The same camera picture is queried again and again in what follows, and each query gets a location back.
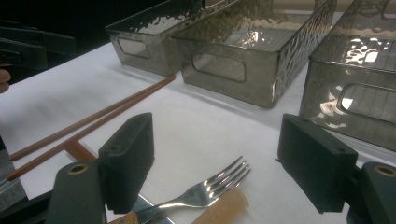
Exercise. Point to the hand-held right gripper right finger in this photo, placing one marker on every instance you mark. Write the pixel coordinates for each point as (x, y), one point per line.
(314, 161)

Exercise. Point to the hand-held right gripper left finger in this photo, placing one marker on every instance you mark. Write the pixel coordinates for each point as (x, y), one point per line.
(127, 161)

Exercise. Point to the brown wooden chopstick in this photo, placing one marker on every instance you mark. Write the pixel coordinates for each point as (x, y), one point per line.
(40, 162)
(93, 116)

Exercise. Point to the smoky clear plastic bin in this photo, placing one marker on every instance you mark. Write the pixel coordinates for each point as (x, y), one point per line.
(155, 53)
(323, 93)
(261, 84)

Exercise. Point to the light wooden utensil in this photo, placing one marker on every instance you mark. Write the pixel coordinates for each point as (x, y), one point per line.
(224, 207)

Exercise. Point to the white table sheet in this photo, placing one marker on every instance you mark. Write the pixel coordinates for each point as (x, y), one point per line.
(186, 130)

